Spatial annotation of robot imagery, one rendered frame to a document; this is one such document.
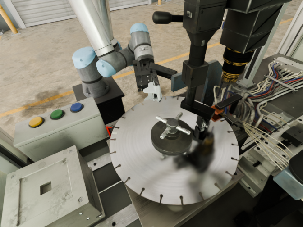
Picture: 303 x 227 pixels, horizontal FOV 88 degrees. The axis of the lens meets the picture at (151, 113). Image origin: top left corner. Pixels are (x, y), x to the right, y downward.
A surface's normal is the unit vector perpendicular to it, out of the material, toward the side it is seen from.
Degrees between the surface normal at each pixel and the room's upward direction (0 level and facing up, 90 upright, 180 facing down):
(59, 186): 0
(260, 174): 90
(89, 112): 0
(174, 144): 5
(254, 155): 90
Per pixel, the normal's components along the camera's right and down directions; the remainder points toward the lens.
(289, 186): -0.87, 0.38
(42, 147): 0.48, 0.61
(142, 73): 0.03, -0.21
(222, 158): -0.06, -0.69
